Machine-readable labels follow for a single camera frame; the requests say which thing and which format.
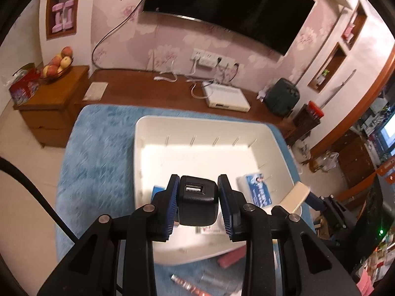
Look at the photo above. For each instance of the red and silver tube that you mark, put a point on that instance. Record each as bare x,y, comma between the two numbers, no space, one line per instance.
188,285

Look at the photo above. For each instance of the bowl of fruit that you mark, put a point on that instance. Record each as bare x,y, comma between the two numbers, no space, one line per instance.
57,66

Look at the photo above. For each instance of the dark wicker basket red lid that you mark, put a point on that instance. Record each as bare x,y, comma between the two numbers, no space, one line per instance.
304,123

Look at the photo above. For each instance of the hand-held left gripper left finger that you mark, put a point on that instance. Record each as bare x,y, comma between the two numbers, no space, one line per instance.
171,211

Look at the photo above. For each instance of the white plastic storage box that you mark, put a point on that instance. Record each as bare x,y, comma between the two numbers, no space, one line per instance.
197,157

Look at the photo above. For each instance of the blue plush blanket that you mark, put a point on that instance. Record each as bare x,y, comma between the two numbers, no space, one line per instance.
95,160

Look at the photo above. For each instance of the black usb charger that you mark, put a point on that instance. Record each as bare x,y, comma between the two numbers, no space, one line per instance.
197,206

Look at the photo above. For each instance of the blue picture card packet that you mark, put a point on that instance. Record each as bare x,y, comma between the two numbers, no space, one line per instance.
256,188

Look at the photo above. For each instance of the white set-top box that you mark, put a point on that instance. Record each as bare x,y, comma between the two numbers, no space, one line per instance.
226,97

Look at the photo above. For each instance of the blue and white card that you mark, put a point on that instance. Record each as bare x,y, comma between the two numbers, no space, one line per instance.
158,192

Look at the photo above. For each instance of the long wooden tv console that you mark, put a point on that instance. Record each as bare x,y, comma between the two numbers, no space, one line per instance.
148,94

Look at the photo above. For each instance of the small wooden cabinet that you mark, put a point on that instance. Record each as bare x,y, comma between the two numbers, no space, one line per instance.
52,111

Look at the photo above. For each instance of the red tissue box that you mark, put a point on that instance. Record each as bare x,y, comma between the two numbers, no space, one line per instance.
23,88

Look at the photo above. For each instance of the wall-hung sword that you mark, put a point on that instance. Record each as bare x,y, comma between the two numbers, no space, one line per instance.
339,86

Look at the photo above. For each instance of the black flat television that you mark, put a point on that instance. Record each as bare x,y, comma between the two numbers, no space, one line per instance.
228,3

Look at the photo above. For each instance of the pink hair roller clip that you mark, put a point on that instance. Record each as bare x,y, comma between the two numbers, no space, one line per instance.
231,257

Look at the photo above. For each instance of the white charger block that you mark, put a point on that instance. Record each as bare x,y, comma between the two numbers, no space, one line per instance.
213,230

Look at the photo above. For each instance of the white notepad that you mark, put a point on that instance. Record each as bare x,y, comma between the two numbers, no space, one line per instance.
95,91

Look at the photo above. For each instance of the white wall socket strip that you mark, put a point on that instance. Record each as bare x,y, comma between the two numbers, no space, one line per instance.
213,58

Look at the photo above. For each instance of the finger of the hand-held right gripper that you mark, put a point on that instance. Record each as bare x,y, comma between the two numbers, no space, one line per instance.
317,203

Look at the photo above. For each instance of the cream rectangular block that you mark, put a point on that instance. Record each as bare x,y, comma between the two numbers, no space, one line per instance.
293,199

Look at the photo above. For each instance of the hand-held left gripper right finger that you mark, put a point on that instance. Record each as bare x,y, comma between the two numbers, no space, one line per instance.
226,211

